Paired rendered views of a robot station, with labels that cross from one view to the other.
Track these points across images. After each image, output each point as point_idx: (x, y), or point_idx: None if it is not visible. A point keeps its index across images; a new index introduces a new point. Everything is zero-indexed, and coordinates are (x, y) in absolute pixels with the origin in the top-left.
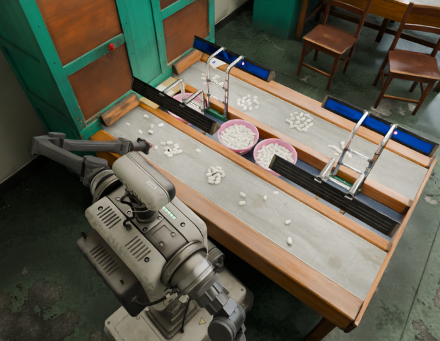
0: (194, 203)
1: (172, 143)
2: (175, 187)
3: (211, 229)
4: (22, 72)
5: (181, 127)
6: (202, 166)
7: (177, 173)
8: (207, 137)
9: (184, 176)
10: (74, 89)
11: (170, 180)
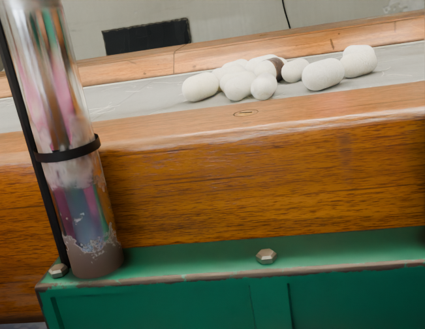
0: None
1: (313, 94)
2: (97, 59)
3: None
4: None
5: (390, 87)
6: (3, 125)
7: (134, 85)
8: None
9: (93, 91)
10: None
11: (133, 55)
